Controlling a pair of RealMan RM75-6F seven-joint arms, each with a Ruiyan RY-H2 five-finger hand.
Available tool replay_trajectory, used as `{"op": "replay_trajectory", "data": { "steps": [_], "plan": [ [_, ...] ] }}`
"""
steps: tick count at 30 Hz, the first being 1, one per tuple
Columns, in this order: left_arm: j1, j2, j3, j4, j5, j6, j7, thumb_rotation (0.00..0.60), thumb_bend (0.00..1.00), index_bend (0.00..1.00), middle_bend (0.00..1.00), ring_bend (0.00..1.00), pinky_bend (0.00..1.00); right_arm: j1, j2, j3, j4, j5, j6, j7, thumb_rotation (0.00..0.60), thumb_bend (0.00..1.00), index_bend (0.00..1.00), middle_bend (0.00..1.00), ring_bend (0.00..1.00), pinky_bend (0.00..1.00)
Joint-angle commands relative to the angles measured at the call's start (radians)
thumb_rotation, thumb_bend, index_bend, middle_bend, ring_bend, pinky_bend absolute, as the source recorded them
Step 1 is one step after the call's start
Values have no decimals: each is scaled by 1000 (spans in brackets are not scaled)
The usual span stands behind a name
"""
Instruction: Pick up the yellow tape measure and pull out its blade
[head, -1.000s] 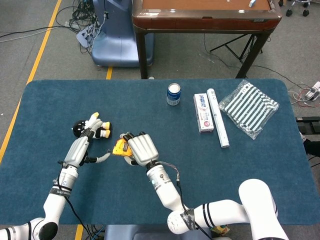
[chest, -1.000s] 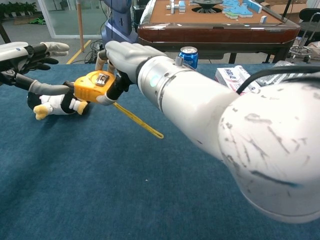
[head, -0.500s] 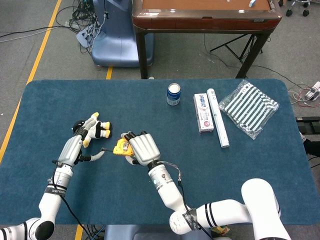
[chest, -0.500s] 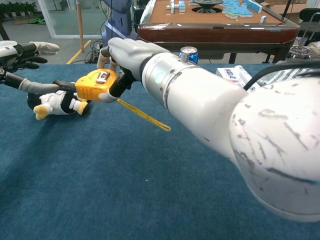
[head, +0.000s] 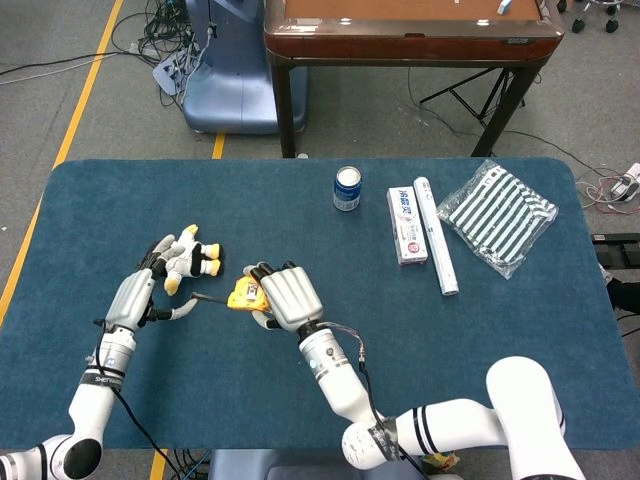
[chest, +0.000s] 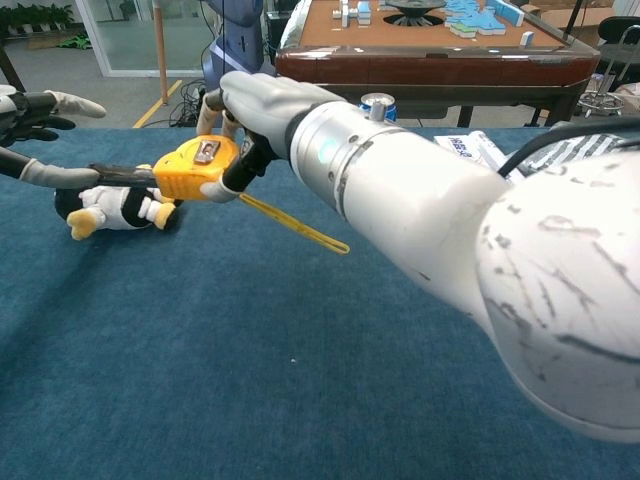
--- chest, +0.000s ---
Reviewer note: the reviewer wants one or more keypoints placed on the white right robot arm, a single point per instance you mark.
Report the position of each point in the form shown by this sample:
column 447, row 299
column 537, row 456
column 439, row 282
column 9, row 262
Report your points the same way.
column 450, row 210

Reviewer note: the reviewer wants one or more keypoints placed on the clear plastic cover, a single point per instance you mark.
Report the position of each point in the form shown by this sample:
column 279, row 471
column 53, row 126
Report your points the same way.
column 295, row 30

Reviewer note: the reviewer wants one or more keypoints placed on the potted green plants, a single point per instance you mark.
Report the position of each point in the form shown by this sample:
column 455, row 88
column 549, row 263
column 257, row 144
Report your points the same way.
column 35, row 17

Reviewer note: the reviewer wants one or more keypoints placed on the single blue mahjong tile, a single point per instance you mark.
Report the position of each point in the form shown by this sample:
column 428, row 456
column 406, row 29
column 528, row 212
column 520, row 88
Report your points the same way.
column 527, row 38

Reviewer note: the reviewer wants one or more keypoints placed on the brown mahjong table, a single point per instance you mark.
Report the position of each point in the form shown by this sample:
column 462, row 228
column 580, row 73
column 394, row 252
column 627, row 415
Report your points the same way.
column 425, row 65

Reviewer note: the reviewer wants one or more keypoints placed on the penguin plush toy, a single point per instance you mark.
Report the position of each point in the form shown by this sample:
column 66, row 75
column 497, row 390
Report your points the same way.
column 110, row 210

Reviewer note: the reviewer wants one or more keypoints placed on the striped cloth in plastic bag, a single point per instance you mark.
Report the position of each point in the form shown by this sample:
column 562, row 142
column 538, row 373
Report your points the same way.
column 575, row 150

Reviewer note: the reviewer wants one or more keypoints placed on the blue drink can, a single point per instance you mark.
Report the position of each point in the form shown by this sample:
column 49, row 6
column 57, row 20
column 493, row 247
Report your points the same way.
column 393, row 113

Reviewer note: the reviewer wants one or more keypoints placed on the stacked mahjong tile cluster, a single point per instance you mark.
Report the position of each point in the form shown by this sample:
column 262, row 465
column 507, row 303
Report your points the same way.
column 352, row 12

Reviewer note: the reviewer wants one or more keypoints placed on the pink white toothpaste box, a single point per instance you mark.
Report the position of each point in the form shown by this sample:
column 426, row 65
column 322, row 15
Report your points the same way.
column 457, row 145

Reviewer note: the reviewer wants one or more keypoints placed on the green fabric item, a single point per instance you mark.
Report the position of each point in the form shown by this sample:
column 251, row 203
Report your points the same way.
column 75, row 41

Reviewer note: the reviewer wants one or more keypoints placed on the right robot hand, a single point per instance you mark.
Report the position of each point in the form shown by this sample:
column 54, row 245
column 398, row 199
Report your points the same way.
column 265, row 105

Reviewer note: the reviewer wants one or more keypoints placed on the wooden pole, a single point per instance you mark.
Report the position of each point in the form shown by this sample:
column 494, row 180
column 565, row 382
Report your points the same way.
column 160, row 50

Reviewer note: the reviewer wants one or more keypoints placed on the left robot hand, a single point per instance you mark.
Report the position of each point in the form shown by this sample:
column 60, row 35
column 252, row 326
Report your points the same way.
column 30, row 107

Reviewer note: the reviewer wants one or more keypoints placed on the purple robot base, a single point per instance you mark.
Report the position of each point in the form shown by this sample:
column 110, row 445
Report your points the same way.
column 240, row 45

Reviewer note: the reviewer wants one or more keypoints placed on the black office chair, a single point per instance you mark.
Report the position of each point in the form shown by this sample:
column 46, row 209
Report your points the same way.
column 617, row 30

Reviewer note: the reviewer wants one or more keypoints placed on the blue mahjong tile pile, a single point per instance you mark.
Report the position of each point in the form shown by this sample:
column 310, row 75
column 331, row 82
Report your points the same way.
column 475, row 20

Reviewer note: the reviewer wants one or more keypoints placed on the dark table leg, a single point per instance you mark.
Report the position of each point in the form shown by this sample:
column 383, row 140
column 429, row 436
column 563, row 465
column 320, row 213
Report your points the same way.
column 10, row 70

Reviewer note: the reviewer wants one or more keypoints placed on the glass partition white frame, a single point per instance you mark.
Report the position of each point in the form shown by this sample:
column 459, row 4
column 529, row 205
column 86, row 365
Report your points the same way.
column 107, row 72

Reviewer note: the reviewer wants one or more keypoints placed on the yellow tape measure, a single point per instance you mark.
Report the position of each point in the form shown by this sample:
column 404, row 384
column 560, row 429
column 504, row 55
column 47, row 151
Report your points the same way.
column 190, row 175

